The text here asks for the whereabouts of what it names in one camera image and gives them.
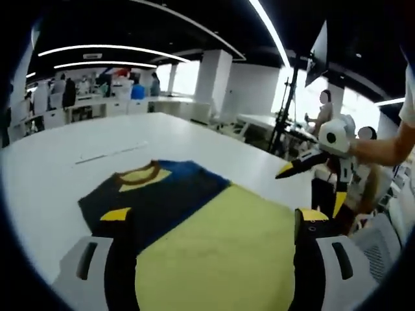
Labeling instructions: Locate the black bag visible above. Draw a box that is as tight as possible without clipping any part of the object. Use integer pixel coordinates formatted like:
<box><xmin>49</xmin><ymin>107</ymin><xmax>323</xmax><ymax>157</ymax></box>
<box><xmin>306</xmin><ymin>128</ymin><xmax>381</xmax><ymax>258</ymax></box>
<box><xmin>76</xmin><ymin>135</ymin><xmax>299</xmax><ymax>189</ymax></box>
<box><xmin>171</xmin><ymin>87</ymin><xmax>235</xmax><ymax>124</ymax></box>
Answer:
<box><xmin>311</xmin><ymin>177</ymin><xmax>338</xmax><ymax>219</ymax></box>

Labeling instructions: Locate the white printed paper strip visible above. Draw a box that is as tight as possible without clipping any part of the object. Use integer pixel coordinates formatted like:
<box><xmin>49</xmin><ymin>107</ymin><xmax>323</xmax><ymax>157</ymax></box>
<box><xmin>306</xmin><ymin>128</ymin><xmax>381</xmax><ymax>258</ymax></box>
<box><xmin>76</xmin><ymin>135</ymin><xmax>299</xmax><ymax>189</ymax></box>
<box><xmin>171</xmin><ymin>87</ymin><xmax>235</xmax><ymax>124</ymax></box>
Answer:
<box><xmin>75</xmin><ymin>140</ymin><xmax>149</xmax><ymax>165</ymax></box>

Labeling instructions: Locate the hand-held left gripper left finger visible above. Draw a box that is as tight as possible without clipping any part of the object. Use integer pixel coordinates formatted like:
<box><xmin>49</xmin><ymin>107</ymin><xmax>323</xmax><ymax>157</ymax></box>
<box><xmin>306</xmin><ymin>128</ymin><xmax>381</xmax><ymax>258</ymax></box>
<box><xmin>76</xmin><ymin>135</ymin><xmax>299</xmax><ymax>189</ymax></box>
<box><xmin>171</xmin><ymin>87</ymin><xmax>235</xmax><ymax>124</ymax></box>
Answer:
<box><xmin>51</xmin><ymin>207</ymin><xmax>141</xmax><ymax>311</ymax></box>

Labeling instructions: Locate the white side desk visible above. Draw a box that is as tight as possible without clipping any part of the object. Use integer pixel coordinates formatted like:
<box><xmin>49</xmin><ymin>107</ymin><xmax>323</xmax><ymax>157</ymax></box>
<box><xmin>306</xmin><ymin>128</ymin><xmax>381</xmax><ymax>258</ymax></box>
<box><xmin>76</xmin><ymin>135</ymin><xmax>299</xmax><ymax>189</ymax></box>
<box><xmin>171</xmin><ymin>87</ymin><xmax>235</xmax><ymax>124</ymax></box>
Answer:
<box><xmin>235</xmin><ymin>113</ymin><xmax>318</xmax><ymax>144</ymax></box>

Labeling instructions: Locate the white mesh office chair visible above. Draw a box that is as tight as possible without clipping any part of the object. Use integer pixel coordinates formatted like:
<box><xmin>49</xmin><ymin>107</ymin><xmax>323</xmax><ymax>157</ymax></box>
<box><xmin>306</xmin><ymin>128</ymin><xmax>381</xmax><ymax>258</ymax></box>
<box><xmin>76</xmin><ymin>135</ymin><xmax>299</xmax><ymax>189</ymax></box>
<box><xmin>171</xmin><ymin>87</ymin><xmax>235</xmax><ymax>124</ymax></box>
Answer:
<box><xmin>351</xmin><ymin>212</ymin><xmax>407</xmax><ymax>283</ymax></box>

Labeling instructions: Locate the yellow grey blue garment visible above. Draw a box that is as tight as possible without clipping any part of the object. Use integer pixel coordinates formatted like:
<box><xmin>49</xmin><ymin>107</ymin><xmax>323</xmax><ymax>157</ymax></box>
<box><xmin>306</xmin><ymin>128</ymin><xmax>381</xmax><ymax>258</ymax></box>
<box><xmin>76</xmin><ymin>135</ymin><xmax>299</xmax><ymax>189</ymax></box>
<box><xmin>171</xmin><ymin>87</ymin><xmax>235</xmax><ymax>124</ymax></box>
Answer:
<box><xmin>77</xmin><ymin>159</ymin><xmax>297</xmax><ymax>311</ymax></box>

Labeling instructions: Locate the black light panel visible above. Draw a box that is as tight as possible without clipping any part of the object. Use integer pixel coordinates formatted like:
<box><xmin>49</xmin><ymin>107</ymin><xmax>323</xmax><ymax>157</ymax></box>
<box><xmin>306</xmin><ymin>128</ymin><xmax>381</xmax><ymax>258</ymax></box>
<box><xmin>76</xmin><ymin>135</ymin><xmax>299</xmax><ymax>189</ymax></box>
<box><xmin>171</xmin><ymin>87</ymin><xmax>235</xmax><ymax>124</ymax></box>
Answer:
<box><xmin>304</xmin><ymin>19</ymin><xmax>329</xmax><ymax>89</ymax></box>

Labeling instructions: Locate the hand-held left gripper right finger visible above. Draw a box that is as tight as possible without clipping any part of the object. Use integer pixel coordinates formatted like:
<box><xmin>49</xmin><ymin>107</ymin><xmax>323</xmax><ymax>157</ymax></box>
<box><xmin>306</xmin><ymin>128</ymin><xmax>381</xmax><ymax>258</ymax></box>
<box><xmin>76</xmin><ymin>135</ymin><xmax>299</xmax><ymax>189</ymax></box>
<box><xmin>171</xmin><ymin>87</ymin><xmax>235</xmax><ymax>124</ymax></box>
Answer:
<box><xmin>290</xmin><ymin>208</ymin><xmax>380</xmax><ymax>311</ymax></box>

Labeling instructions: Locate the black jacket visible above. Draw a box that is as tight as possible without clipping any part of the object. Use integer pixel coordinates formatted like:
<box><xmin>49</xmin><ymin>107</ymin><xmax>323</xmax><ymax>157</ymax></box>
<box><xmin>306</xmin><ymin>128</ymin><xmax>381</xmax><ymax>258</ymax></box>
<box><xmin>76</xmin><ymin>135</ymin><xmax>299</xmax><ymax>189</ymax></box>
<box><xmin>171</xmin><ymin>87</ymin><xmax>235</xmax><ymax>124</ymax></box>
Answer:
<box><xmin>62</xmin><ymin>77</ymin><xmax>77</xmax><ymax>109</ymax></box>

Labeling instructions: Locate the straight ceiling light strip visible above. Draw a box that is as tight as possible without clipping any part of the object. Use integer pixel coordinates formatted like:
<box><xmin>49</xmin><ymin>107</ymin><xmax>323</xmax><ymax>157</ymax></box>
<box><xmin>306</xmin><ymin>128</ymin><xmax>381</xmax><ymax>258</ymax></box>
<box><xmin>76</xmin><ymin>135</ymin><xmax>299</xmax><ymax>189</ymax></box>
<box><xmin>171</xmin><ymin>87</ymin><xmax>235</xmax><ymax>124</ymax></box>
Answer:
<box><xmin>248</xmin><ymin>0</ymin><xmax>292</xmax><ymax>68</ymax></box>

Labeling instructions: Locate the black light stand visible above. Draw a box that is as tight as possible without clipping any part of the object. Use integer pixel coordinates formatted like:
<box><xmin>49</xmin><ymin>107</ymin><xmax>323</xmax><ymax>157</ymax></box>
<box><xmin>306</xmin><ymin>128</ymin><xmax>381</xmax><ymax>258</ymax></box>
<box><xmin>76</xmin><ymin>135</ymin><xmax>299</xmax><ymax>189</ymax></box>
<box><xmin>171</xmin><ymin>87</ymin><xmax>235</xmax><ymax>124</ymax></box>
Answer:
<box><xmin>268</xmin><ymin>51</ymin><xmax>300</xmax><ymax>157</ymax></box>

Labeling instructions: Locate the person's right hand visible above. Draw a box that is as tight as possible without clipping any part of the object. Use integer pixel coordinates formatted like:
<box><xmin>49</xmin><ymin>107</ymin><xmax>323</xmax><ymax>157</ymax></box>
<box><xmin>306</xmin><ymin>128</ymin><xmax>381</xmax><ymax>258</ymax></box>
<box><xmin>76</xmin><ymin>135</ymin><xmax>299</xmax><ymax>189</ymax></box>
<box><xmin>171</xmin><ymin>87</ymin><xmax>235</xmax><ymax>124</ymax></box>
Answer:
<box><xmin>348</xmin><ymin>139</ymin><xmax>370</xmax><ymax>161</ymax></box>

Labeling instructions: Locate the person's white shirt sleeve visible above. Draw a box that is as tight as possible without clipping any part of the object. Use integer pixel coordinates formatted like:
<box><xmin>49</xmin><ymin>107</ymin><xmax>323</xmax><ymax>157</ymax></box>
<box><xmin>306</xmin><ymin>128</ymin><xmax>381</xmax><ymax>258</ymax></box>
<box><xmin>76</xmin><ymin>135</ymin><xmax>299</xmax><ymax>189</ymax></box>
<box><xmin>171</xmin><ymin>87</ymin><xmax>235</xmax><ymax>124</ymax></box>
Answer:
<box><xmin>398</xmin><ymin>62</ymin><xmax>415</xmax><ymax>130</ymax></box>

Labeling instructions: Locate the white workbench row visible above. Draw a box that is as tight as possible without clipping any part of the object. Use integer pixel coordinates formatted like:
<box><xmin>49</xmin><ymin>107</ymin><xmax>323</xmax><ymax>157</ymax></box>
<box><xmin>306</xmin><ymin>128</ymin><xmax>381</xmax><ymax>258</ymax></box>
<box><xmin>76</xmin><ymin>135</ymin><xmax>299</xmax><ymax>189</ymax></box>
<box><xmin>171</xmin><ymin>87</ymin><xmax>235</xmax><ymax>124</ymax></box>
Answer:
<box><xmin>19</xmin><ymin>93</ymin><xmax>213</xmax><ymax>126</ymax></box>

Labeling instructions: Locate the curved ceiling light strip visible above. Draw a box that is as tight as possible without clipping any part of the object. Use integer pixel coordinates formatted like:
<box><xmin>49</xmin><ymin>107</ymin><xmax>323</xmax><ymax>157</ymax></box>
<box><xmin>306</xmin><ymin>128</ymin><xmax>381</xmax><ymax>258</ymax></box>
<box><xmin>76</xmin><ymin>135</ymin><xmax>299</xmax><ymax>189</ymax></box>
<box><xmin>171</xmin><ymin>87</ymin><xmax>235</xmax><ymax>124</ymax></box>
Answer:
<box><xmin>53</xmin><ymin>60</ymin><xmax>158</xmax><ymax>70</ymax></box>
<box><xmin>37</xmin><ymin>44</ymin><xmax>191</xmax><ymax>63</ymax></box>

